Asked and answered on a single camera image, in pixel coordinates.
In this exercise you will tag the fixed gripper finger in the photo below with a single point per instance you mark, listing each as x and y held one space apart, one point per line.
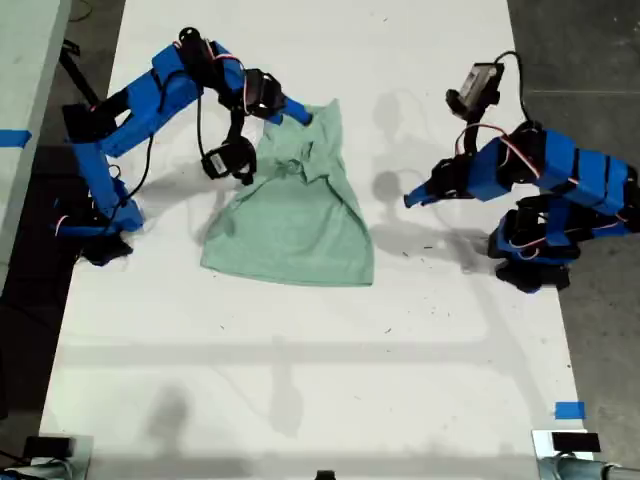
422 192
287 119

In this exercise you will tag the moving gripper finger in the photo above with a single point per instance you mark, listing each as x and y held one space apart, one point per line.
299 111
436 200

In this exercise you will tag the pale green T-shirt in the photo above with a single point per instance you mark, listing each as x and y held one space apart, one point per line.
300 235

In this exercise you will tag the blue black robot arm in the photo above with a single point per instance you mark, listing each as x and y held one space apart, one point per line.
150 100
570 170

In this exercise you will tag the black table leg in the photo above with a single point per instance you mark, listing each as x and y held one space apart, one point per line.
80 80

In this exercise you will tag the pale grey side table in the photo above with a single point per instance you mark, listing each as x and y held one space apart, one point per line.
20 75

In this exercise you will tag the blue tape strip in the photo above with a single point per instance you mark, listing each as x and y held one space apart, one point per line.
570 410
15 138

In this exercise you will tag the pale metal plate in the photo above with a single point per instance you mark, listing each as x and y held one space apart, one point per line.
542 445
84 460

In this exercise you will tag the small black box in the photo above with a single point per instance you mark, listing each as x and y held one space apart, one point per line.
575 442
50 447

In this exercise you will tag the small black object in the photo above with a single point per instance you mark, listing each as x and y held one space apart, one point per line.
325 475

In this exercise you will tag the black camera stalk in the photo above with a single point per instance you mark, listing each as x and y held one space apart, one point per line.
234 127
470 135

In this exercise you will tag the black camera box white label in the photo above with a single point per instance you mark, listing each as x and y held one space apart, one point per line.
220 162

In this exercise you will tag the black grey camera box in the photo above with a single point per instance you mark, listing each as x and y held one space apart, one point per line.
475 85

